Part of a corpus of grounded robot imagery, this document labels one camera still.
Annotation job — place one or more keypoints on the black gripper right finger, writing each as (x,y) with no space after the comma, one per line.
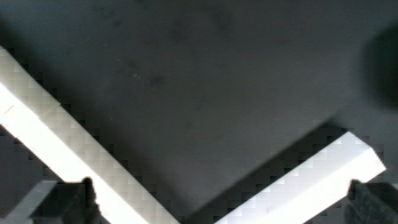
(372,207)

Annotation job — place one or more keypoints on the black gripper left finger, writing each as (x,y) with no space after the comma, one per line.
(60,203)

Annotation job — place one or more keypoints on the white U-shaped frame barrier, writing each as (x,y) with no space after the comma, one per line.
(287,203)

